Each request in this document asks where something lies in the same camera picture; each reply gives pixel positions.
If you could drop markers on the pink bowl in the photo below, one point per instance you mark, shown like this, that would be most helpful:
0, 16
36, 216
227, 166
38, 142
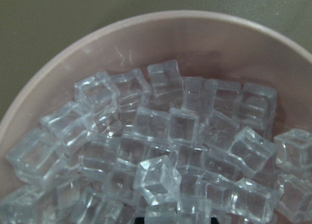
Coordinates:
207, 45

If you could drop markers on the pile of clear ice cubes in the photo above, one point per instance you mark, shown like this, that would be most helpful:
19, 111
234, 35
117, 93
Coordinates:
167, 150

